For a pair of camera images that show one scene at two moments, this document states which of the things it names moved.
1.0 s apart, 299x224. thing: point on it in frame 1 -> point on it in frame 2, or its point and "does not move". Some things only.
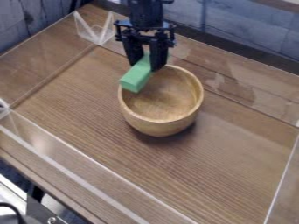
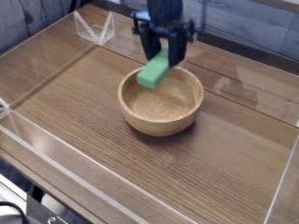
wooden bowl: (162, 109) does not move
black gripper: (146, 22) -> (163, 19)
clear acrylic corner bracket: (96, 33) does not move
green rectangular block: (138, 75) -> (154, 74)
